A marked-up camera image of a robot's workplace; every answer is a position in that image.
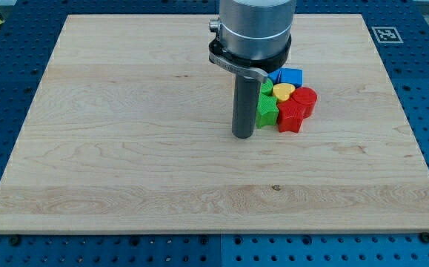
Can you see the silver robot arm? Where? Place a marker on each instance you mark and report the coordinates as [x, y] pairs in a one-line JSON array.
[[252, 37]]

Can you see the green star block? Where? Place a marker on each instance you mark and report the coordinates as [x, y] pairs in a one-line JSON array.
[[267, 111]]

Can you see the red star block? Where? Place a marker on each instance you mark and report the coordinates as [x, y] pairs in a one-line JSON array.
[[291, 115]]

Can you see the red circle block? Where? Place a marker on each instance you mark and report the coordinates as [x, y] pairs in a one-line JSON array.
[[305, 99]]

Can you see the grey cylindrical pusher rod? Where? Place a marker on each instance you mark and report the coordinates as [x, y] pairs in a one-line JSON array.
[[245, 102]]

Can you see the green round block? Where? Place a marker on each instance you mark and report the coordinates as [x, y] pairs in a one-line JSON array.
[[267, 87]]

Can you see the yellow heart block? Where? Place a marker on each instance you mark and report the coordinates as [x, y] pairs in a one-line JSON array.
[[282, 91]]

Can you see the blue small block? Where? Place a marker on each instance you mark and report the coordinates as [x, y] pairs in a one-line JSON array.
[[275, 76]]

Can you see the light wooden board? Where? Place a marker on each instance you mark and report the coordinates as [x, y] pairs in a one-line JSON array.
[[129, 132]]

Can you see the blue cube block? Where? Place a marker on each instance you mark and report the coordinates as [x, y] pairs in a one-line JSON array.
[[291, 76]]

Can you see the white fiducial marker tag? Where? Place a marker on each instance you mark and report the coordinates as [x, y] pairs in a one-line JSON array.
[[387, 35]]

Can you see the black bolt front left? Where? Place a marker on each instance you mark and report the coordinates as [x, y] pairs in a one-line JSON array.
[[14, 240]]

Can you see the black bolt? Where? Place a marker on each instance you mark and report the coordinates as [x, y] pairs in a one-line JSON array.
[[14, 240], [424, 237]]

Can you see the black bolt front right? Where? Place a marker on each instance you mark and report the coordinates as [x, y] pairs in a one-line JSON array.
[[424, 237]]

